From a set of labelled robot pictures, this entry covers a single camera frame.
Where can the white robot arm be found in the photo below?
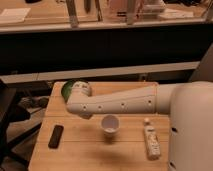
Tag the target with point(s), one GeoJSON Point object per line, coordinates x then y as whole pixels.
{"type": "Point", "coordinates": [189, 105]}

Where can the white cup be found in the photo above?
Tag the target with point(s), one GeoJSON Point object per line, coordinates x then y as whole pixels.
{"type": "Point", "coordinates": [110, 125]}

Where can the green bowl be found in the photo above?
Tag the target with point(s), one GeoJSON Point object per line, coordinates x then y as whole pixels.
{"type": "Point", "coordinates": [75, 86]}

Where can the white bottle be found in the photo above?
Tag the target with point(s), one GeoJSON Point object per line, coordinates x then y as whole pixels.
{"type": "Point", "coordinates": [151, 140]}

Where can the black chair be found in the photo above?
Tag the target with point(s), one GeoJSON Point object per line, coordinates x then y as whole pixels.
{"type": "Point", "coordinates": [10, 112]}

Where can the white paper sheet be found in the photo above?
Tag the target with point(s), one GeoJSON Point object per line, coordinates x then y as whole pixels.
{"type": "Point", "coordinates": [13, 15]}

